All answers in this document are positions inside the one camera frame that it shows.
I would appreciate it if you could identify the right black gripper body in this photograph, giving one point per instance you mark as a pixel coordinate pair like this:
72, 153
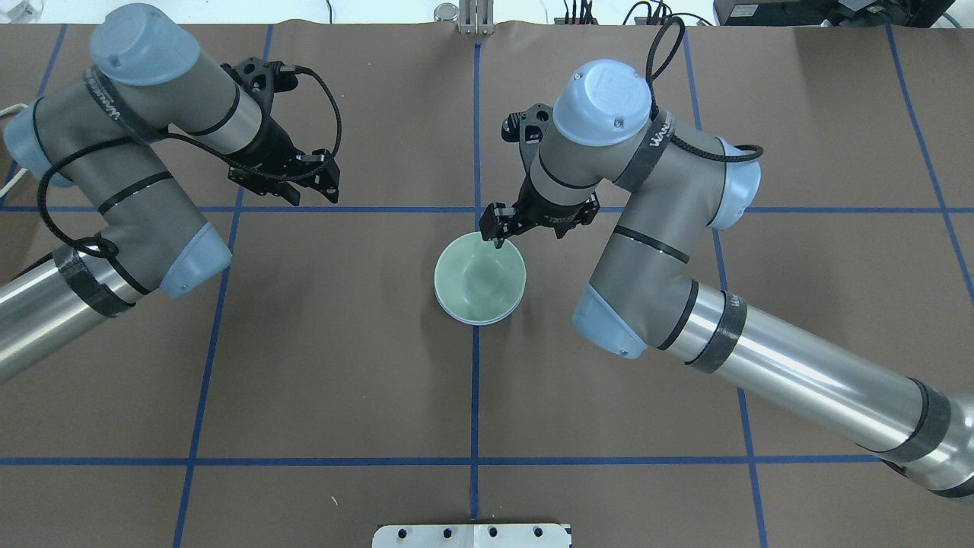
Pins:
549, 212

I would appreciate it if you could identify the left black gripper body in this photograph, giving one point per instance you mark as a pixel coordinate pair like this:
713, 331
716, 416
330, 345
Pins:
272, 148

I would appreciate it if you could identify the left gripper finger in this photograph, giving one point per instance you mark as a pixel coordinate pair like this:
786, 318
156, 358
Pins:
284, 190
327, 179

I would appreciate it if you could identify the green bowl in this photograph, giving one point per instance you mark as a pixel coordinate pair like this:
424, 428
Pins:
472, 270

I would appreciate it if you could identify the blue bowl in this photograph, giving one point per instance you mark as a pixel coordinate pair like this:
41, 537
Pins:
478, 314

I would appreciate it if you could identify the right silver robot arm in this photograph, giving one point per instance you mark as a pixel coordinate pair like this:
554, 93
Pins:
681, 183

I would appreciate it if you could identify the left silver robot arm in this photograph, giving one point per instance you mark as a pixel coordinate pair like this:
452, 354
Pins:
126, 227

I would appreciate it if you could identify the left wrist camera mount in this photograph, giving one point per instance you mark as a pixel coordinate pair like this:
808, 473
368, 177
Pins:
263, 79

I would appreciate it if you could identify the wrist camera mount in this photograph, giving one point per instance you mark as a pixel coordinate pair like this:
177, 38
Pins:
263, 79
526, 129

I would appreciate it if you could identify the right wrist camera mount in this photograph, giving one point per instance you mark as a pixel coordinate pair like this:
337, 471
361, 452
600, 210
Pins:
526, 129

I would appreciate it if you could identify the aluminium frame post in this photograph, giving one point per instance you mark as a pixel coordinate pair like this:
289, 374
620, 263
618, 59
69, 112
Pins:
473, 18

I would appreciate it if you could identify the white pedestal column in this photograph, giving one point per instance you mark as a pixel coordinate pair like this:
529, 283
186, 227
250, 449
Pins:
474, 535

